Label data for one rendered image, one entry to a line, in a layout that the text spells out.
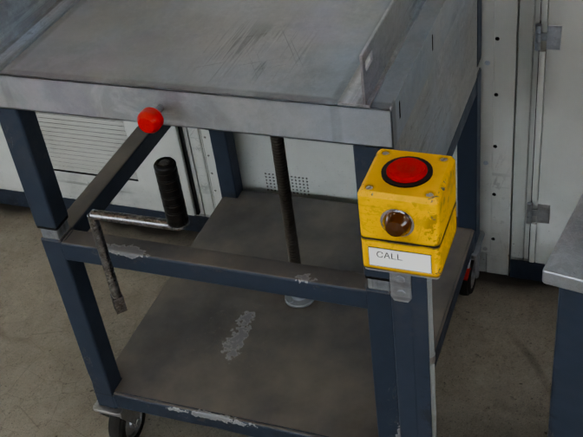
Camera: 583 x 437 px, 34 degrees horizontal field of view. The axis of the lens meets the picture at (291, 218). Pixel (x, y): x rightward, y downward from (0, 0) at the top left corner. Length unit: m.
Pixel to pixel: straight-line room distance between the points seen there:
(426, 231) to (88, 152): 1.53
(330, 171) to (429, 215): 1.20
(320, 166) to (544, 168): 0.48
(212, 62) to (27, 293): 1.18
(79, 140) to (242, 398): 0.89
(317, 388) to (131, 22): 0.71
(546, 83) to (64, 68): 0.91
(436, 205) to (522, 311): 1.20
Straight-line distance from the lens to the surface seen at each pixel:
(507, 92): 1.90
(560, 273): 1.06
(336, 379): 1.73
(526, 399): 1.93
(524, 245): 2.12
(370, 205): 0.93
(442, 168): 0.95
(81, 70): 1.34
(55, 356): 2.16
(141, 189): 2.35
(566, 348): 1.15
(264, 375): 1.76
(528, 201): 2.04
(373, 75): 1.17
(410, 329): 1.06
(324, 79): 1.21
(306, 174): 2.14
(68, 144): 2.38
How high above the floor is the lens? 1.45
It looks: 38 degrees down
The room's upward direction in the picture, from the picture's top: 8 degrees counter-clockwise
